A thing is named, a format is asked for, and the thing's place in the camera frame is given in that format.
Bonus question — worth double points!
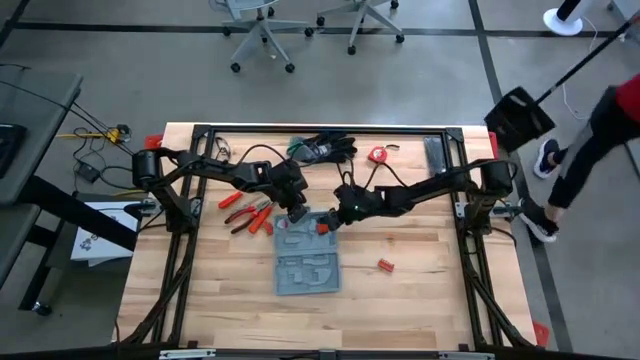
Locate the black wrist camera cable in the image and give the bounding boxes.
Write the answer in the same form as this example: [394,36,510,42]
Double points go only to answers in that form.
[234,143,281,169]
[339,154,407,192]

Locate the black cable loop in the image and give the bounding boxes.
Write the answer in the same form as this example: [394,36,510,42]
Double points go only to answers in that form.
[213,135,233,162]

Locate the grey plastic tool case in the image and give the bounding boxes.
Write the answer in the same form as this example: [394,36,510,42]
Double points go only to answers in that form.
[273,210,343,297]

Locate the black keyboard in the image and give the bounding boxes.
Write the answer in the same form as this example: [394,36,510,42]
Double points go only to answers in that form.
[0,123,28,180]

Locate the yellow cable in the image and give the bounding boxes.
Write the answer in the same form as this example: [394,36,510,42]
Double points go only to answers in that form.
[55,124,132,147]

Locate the grey side table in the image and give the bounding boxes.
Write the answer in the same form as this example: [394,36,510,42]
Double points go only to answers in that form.
[0,64,140,317]
[0,203,42,291]

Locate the black left wrist camera cable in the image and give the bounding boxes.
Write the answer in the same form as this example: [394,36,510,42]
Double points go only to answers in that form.
[234,143,281,169]

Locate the black aluminium table frame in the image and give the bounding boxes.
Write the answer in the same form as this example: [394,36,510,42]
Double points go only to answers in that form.
[112,123,544,351]

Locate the white cardboard box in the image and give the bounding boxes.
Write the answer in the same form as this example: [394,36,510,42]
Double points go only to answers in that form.
[69,199,142,267]

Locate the black rectangular bar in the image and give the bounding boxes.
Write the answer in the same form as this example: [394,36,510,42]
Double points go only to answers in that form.
[423,135,449,186]

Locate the person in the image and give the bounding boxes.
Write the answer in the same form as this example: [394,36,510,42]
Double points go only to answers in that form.
[518,72,640,245]

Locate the silver bracket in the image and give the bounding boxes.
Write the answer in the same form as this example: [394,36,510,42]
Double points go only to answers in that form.
[438,351,496,360]
[158,348,217,360]

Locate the black power adapter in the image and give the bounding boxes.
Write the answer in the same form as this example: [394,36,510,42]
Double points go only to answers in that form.
[74,162,101,185]

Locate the black work glove green cuff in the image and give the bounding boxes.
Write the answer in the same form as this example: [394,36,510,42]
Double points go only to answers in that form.
[287,138,357,166]
[302,131,359,153]

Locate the red tape measure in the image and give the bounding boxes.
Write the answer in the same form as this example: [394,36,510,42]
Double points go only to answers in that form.
[368,143,401,165]

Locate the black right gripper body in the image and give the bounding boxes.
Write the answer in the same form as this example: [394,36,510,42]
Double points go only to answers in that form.
[333,183,379,225]

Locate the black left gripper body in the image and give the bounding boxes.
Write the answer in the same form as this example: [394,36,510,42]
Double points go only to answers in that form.
[268,162,310,209]

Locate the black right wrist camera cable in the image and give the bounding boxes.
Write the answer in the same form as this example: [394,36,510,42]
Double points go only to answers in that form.
[339,154,407,192]

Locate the white floor cable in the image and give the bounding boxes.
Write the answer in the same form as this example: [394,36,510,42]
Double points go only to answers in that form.
[561,16,609,122]

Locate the red-handled pliers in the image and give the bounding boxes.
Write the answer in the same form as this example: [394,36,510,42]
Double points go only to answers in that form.
[223,199,274,235]

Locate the grey office chair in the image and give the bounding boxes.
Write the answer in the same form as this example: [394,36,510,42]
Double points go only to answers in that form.
[315,0,406,57]
[221,0,315,75]

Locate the black long-handled dustpan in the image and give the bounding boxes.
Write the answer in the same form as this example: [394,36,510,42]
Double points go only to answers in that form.
[483,14,640,154]

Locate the white round pedestal base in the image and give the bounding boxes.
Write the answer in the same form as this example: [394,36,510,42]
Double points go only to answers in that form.
[542,0,596,38]

